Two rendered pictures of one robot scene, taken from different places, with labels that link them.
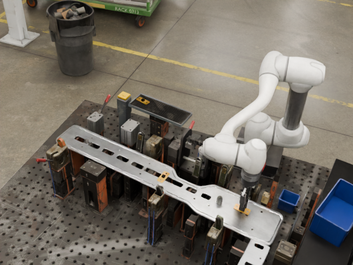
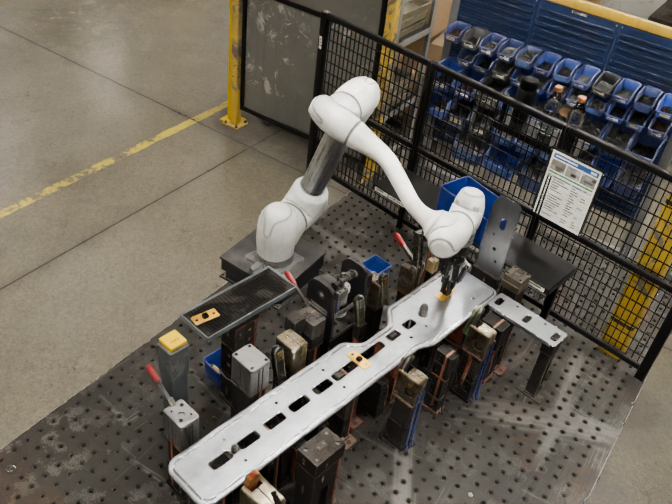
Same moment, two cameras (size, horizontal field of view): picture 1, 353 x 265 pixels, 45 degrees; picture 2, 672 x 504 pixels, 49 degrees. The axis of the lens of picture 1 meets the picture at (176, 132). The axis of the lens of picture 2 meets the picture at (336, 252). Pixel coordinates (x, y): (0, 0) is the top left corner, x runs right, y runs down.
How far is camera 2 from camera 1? 2.23 m
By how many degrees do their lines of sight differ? 58
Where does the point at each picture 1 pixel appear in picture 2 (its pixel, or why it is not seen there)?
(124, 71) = not seen: outside the picture
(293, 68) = (363, 99)
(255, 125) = (289, 223)
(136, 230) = (378, 461)
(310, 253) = (518, 261)
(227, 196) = (413, 303)
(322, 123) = (116, 211)
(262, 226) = (469, 287)
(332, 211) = not seen: hidden behind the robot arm
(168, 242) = not seen: hidden behind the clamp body
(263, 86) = (372, 141)
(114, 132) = (113, 444)
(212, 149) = (459, 237)
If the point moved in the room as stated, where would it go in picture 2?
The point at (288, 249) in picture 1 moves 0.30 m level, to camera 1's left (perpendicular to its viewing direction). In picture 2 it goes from (519, 273) to (511, 325)
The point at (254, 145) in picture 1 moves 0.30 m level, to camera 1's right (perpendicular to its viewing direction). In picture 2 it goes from (477, 194) to (489, 151)
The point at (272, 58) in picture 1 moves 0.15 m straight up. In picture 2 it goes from (335, 104) to (340, 63)
